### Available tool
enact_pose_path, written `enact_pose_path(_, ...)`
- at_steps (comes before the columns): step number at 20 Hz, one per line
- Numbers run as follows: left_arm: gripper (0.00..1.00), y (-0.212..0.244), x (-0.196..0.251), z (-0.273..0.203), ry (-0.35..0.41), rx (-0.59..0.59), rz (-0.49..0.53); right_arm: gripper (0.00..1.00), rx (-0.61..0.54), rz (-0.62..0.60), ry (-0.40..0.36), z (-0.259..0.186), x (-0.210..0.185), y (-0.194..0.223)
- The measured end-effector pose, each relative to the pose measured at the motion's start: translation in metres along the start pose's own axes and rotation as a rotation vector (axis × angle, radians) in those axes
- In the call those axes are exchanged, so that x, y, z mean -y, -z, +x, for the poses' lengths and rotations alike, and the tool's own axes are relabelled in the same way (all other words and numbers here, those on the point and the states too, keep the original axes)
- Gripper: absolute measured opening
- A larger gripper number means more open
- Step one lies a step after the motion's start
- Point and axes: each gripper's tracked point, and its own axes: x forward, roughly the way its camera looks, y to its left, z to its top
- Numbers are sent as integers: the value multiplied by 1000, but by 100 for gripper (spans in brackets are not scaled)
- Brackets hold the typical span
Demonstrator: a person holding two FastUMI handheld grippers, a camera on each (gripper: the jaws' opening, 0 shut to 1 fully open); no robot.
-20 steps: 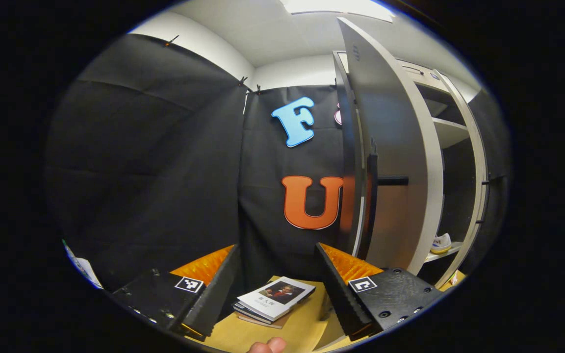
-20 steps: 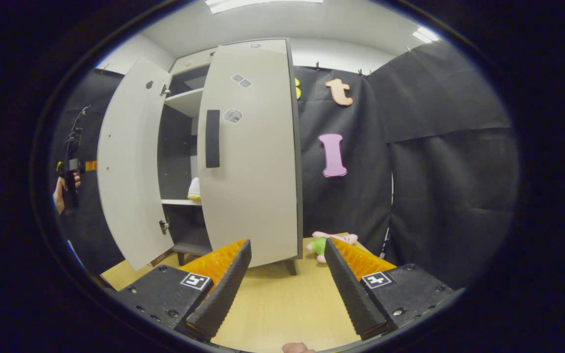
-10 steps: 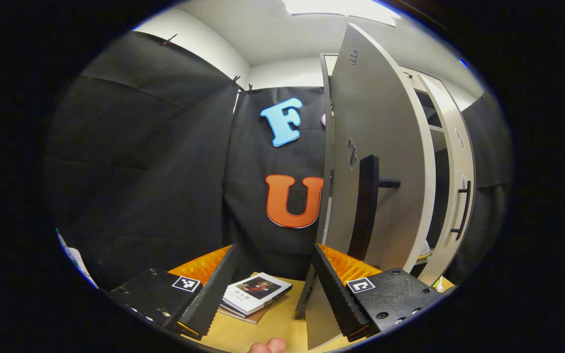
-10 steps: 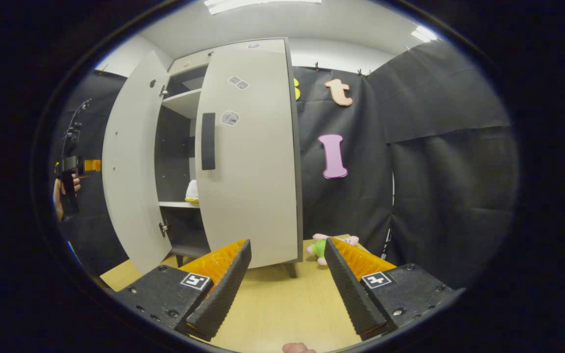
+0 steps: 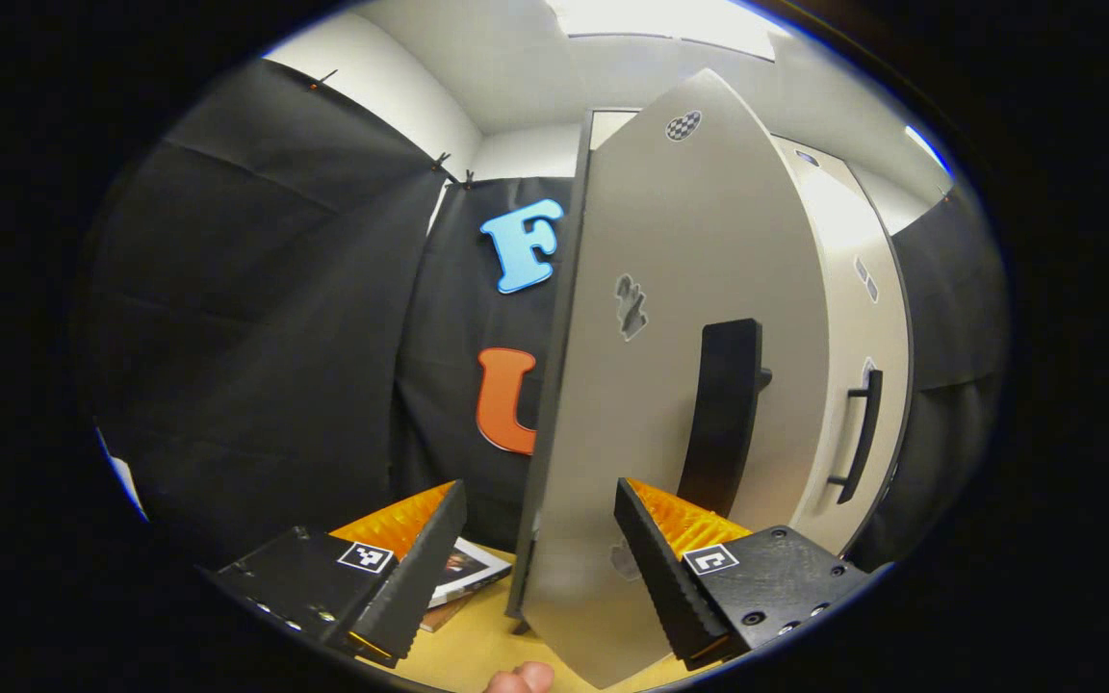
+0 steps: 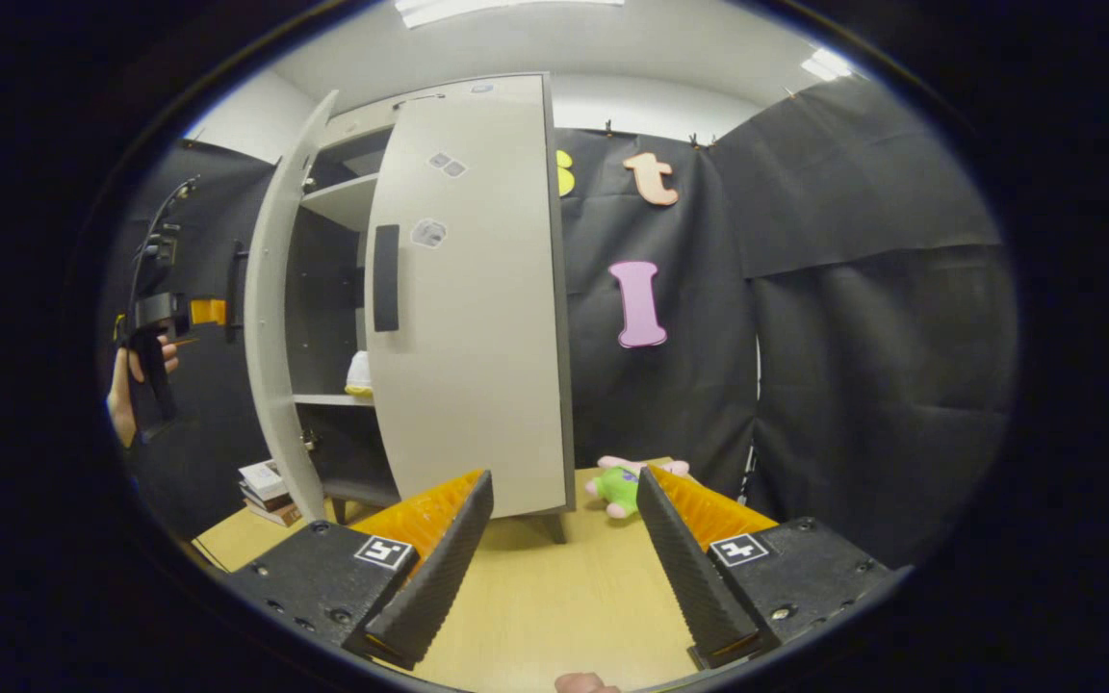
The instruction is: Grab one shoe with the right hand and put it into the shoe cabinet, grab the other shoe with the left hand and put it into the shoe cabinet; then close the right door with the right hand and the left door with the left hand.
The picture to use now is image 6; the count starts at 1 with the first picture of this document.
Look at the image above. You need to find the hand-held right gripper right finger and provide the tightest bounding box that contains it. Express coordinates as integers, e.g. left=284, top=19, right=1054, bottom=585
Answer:
left=635, top=465, right=894, bottom=672

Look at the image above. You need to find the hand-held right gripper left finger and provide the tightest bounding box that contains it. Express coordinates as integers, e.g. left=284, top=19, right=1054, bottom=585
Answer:
left=223, top=468, right=497, bottom=673

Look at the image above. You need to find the white cabinet door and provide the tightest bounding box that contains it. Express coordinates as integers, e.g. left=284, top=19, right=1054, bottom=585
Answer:
left=227, top=90, right=340, bottom=525
left=364, top=74, right=578, bottom=519

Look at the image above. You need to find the white shoe cabinet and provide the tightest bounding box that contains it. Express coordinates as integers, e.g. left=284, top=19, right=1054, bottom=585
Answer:
left=227, top=72, right=578, bottom=546

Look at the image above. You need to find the green and pink plush toy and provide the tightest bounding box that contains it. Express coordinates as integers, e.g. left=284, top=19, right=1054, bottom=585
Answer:
left=584, top=455, right=696, bottom=522

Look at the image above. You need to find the stack of books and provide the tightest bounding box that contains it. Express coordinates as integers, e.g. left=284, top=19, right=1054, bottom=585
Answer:
left=238, top=459, right=304, bottom=528

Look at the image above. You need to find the black backdrop cloth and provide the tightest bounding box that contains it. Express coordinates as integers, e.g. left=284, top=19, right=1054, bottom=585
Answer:
left=100, top=75, right=1019, bottom=571

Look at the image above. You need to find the ceiling light panel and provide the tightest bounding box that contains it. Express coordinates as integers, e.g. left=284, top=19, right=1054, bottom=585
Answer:
left=394, top=0, right=626, bottom=29
left=799, top=47, right=855, bottom=84

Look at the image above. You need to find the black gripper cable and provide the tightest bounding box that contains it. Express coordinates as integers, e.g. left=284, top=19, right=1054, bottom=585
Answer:
left=126, top=175, right=202, bottom=301

